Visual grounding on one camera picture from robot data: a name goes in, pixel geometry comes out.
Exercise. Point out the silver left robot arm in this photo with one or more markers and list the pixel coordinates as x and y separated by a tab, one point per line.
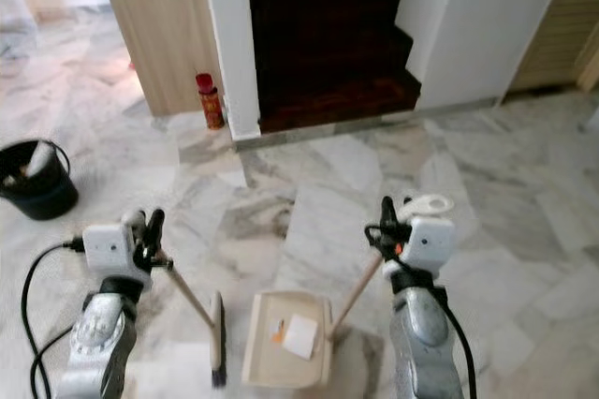
98	343

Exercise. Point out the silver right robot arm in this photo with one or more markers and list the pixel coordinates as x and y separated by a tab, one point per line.
426	343

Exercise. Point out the black plastic bucket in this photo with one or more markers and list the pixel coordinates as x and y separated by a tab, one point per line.
47	200

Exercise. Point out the white rubbish piece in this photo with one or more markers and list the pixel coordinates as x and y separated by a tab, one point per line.
42	159

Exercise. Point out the white paper piece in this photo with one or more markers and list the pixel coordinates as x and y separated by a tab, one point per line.
300	336

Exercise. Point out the red capped spray can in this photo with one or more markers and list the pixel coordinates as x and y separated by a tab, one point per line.
211	105

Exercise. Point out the small orange scrap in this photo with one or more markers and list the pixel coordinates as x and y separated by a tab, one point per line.
277	331

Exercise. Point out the small red object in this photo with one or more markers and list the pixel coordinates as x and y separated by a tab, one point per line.
131	66

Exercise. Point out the dark wooden staircase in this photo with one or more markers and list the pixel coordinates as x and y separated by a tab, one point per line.
323	48

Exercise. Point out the light wood panel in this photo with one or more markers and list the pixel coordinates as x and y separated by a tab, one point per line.
164	20

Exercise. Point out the brown slatted wood panel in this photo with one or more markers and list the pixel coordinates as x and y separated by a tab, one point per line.
557	34

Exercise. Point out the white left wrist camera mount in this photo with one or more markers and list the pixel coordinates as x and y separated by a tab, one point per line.
109	247

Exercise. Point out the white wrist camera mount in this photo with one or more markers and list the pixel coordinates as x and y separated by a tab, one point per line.
430	242
109	247

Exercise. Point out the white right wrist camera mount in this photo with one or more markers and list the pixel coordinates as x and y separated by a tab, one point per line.
430	242

